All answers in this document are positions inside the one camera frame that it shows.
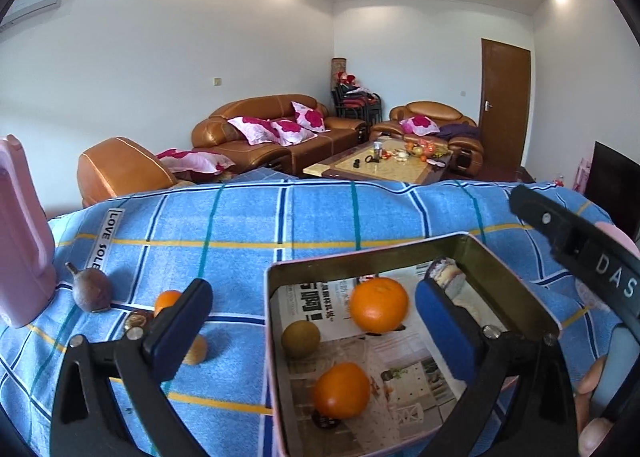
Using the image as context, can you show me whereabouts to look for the wooden coffee table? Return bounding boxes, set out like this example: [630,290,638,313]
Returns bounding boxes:
[302,137,455,185]

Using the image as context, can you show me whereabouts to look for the medium orange tangerine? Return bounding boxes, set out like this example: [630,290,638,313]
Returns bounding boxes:
[313,362,372,420]

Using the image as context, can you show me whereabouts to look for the walnut stuffed date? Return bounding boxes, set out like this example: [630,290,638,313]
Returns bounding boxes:
[124,311,157,339]
[311,409,347,432]

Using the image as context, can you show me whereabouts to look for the stacked dark chairs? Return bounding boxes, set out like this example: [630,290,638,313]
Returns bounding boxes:
[332,84,383,124]

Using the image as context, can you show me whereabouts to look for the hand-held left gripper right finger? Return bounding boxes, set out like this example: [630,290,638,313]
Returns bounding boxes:
[414,277,581,457]

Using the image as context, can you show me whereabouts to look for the purple passion fruit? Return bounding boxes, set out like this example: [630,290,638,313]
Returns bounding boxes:
[66,262,113,313]

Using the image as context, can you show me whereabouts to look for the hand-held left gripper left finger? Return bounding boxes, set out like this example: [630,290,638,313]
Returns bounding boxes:
[50,278,215,457]

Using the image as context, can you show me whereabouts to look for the tall brown floor vase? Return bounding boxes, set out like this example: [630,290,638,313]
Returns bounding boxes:
[330,57,347,103]

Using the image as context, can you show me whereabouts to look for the orange leather armchair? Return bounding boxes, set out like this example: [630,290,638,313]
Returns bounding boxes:
[76,136,178,210]
[370,101,485,173]

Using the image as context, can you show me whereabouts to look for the black flat television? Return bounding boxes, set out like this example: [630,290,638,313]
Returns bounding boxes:
[585,140,640,243]

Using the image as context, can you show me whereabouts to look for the blue plaid cloth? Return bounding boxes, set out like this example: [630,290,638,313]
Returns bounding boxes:
[0,168,640,457]

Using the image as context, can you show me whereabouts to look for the pink electric kettle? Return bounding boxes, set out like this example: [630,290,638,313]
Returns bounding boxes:
[0,134,57,329]

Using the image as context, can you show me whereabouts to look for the orange leather sofa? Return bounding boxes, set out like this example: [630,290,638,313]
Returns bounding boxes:
[191,94,371,177]

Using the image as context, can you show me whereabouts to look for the snack pile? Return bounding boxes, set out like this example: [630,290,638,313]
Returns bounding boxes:
[382,137,451,163]

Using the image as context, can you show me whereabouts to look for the pink floral pillow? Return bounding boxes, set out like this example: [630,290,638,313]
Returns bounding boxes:
[291,101,328,133]
[227,116,278,145]
[400,116,441,135]
[270,120,318,147]

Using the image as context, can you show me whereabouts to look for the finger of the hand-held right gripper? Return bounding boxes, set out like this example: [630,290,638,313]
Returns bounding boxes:
[509,184,597,251]

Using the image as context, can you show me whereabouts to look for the brown wooden door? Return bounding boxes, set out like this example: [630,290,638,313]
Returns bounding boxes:
[477,37,532,170]

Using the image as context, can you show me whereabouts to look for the pink cartoon cup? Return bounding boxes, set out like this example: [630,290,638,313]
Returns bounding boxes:
[597,221,640,258]

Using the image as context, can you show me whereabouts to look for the pink biscuit tin box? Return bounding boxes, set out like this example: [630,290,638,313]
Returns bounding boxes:
[264,232,561,457]

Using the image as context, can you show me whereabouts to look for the person's right hand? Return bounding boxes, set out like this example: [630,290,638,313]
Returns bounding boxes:
[574,356,623,457]

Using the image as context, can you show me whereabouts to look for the large orange tangerine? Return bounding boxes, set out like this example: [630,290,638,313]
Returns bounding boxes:
[348,277,410,334]

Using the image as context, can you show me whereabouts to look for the purple cloth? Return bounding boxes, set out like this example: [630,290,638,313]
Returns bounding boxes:
[437,123,478,140]

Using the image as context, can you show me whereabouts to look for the round layered cake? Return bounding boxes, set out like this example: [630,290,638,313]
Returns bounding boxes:
[430,258,469,299]

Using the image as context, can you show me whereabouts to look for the small orange tangerine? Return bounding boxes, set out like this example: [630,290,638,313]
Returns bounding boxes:
[154,290,183,318]

